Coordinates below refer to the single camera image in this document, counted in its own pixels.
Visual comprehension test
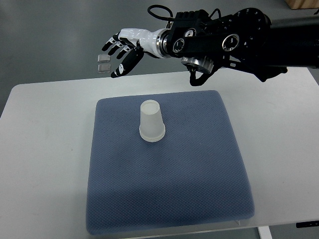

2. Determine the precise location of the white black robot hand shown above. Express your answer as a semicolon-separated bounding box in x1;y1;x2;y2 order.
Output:
102;28;166;78

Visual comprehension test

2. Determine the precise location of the white paper cup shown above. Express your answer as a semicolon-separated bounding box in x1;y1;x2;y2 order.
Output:
139;100;165;138
141;135;164;142

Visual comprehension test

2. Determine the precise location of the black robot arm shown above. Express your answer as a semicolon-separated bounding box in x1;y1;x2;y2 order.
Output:
102;8;319;86

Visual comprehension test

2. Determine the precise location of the upper metal floor plate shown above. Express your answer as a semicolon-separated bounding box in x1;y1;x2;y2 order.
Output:
97;54;110;63

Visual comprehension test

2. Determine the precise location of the white paper cup on mat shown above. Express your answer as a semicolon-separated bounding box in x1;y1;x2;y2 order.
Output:
141;135;164;142

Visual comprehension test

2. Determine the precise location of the blue textured cushion mat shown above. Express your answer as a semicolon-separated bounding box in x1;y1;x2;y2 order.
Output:
86;90;255;235

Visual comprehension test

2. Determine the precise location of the wooden furniture corner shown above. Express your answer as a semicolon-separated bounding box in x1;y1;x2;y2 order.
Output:
285;0;319;10

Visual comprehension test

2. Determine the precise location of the white table leg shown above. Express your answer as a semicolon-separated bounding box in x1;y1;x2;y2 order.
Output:
258;226;272;239

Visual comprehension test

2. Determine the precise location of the black table control panel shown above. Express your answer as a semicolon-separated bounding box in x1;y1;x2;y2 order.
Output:
296;220;319;229

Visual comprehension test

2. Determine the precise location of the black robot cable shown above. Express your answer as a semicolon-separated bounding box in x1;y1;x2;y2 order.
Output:
147;4;175;21

